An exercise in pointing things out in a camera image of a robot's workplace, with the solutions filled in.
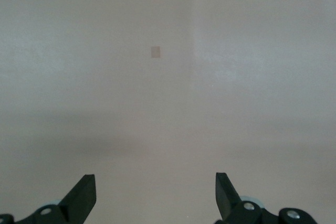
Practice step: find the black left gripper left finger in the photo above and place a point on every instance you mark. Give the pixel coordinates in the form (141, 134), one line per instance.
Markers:
(76, 200)

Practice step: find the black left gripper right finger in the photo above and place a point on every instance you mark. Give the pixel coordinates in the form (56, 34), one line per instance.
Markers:
(227, 200)

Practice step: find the small tape patch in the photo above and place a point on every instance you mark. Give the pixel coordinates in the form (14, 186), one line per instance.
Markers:
(155, 52)

